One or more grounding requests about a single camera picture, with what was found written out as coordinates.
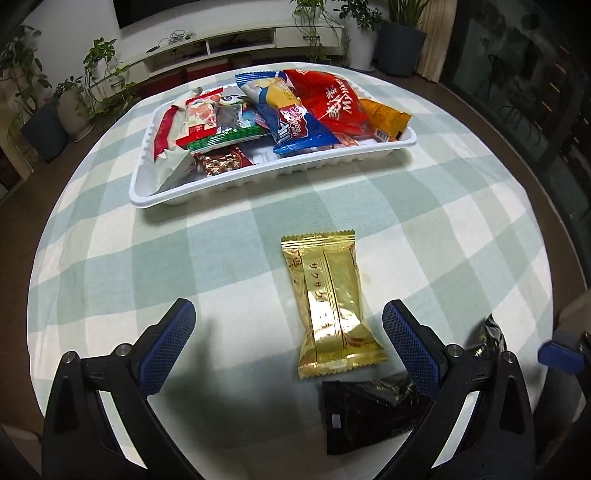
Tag white plastic tray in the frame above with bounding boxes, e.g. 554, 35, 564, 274
128, 69, 420, 209

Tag plant in tall white pot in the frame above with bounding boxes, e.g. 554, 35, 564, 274
341, 0, 385, 71

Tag green white striped snack packet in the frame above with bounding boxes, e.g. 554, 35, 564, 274
187, 126, 271, 156

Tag gold snack packet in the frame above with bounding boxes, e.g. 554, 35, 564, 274
280, 228, 387, 381

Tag large plant in dark pot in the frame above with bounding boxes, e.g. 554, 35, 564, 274
376, 0, 431, 77

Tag trailing plant in white pot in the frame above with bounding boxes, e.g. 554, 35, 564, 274
81, 37, 142, 117

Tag green white checkered tablecloth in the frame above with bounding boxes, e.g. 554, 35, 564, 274
28, 61, 556, 480

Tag large red snack bag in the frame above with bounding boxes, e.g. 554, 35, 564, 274
283, 68, 376, 140

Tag brown patterned snack packet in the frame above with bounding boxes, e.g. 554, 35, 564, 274
193, 144, 256, 179

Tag white snack pouch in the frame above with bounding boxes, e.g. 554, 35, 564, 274
154, 147, 198, 193

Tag orange snack packet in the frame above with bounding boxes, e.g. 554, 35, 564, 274
357, 98, 413, 142

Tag red white pictured snack packet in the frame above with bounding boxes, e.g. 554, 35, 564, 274
184, 89, 221, 143

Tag dark glass door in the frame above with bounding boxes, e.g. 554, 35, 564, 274
438, 0, 591, 282

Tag black television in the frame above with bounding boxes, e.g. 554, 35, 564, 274
115, 0, 296, 30

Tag shiny black snack packet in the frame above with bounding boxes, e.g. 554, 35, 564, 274
465, 313, 507, 360
321, 373, 433, 456

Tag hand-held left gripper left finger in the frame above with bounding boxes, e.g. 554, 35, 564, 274
42, 298, 200, 480

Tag blue yellow chip bag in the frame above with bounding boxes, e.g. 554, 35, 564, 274
235, 71, 341, 156

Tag long red snack packet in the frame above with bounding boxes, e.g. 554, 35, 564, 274
153, 104, 182, 161

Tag beige curtain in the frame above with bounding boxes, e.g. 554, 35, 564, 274
414, 0, 459, 85

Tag cables on cabinet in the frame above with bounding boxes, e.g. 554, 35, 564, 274
145, 30, 197, 52

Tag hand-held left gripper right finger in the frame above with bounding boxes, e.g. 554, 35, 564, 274
373, 299, 537, 480

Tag plant in dark square pot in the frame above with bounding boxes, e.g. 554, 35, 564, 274
0, 25, 71, 164

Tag plant in white ribbed pot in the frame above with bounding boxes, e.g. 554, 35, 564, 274
52, 75, 96, 142

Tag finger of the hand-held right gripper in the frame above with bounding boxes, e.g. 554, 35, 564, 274
537, 329, 586, 376

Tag red storage box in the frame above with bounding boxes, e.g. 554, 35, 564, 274
150, 73, 186, 93
186, 59, 230, 80

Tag trailing green vine plant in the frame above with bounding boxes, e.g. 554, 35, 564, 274
289, 0, 350, 64

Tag white television cabinet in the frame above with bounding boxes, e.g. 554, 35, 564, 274
119, 24, 348, 89

